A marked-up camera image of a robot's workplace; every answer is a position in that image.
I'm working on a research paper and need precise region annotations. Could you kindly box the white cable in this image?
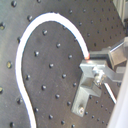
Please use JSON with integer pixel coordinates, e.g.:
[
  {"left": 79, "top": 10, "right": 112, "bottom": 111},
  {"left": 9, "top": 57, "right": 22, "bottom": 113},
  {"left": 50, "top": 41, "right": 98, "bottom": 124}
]
[{"left": 15, "top": 12, "right": 91, "bottom": 128}]

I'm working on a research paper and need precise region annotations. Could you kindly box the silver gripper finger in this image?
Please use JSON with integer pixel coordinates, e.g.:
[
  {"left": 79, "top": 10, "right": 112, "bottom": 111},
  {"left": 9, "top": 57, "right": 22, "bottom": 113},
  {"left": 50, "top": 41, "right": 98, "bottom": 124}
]
[{"left": 90, "top": 37, "right": 128, "bottom": 82}]

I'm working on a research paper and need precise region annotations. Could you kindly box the thin white wire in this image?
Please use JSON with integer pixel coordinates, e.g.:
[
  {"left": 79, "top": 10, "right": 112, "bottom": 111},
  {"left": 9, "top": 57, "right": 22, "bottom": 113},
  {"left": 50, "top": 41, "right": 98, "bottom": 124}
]
[{"left": 103, "top": 82, "right": 118, "bottom": 105}]

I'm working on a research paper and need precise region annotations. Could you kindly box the white post at right edge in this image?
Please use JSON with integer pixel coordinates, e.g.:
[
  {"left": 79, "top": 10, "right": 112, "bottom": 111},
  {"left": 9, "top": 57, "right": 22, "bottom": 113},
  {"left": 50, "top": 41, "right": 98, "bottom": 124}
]
[{"left": 107, "top": 70, "right": 128, "bottom": 128}]

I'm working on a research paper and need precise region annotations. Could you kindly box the metal cable clip fixture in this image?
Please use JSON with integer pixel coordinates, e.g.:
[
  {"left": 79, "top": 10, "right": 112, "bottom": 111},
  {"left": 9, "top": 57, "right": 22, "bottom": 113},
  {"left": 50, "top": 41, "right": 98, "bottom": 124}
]
[{"left": 71, "top": 60, "right": 114, "bottom": 117}]

